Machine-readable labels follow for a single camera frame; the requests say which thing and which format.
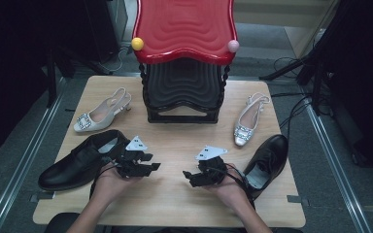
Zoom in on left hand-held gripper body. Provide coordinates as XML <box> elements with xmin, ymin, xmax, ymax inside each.
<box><xmin>110</xmin><ymin>135</ymin><xmax>153</xmax><ymax>179</ymax></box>

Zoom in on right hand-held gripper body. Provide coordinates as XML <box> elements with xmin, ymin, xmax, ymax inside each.
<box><xmin>194</xmin><ymin>145</ymin><xmax>231</xmax><ymax>186</ymax></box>

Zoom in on white slingback heel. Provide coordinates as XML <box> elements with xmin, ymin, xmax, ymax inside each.
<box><xmin>73</xmin><ymin>86</ymin><xmax>133</xmax><ymax>134</ymax></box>
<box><xmin>233</xmin><ymin>91</ymin><xmax>272</xmax><ymax>148</ymax></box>

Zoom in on black leather shoe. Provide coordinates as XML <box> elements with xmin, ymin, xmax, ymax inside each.
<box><xmin>38</xmin><ymin>129</ymin><xmax>130</xmax><ymax>192</ymax></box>
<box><xmin>241</xmin><ymin>134</ymin><xmax>289</xmax><ymax>202</ymax></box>

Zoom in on red and black shoe rack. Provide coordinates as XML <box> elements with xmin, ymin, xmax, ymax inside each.
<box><xmin>130</xmin><ymin>0</ymin><xmax>241</xmax><ymax>124</ymax></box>

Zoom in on person's right hand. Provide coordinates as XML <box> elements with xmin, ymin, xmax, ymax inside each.
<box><xmin>207</xmin><ymin>171</ymin><xmax>251</xmax><ymax>212</ymax></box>

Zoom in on person's left hand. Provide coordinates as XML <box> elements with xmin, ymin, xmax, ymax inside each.
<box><xmin>91</xmin><ymin>163</ymin><xmax>144</xmax><ymax>205</ymax></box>

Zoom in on grey tape strip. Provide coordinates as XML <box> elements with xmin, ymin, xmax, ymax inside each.
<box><xmin>28</xmin><ymin>191</ymin><xmax>56</xmax><ymax>204</ymax></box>
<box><xmin>286</xmin><ymin>194</ymin><xmax>310</xmax><ymax>207</ymax></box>

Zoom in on yellow ball knob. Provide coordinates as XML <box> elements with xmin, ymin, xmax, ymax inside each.
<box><xmin>130</xmin><ymin>37</ymin><xmax>145</xmax><ymax>51</ymax></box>

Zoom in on pink ball knob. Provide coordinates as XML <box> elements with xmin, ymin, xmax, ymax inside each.
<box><xmin>227</xmin><ymin>39</ymin><xmax>241</xmax><ymax>53</ymax></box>

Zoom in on black tripod stand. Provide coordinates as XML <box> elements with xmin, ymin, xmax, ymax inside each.
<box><xmin>258</xmin><ymin>52</ymin><xmax>326</xmax><ymax>116</ymax></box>

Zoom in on right hand-held gripper cable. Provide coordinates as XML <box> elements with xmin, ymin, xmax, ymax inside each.
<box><xmin>221</xmin><ymin>163</ymin><xmax>256</xmax><ymax>208</ymax></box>

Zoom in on hand-held gripper cable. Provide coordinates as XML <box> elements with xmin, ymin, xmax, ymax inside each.
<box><xmin>89</xmin><ymin>156</ymin><xmax>120</xmax><ymax>200</ymax></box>
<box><xmin>221</xmin><ymin>163</ymin><xmax>256</xmax><ymax>208</ymax></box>

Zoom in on left hand-held gripper cable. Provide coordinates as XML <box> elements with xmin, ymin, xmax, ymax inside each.
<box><xmin>89</xmin><ymin>156</ymin><xmax>120</xmax><ymax>200</ymax></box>

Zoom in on white floor cable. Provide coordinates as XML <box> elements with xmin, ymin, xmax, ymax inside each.
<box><xmin>100</xmin><ymin>47</ymin><xmax>129</xmax><ymax>75</ymax></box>

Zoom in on black floor cables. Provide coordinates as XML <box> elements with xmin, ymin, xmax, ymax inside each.
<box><xmin>270</xmin><ymin>57</ymin><xmax>315</xmax><ymax>144</ymax></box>

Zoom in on metal floor rail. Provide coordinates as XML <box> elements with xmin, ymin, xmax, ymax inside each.
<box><xmin>0</xmin><ymin>77</ymin><xmax>68</xmax><ymax>233</ymax></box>
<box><xmin>300</xmin><ymin>86</ymin><xmax>373</xmax><ymax>233</ymax></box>

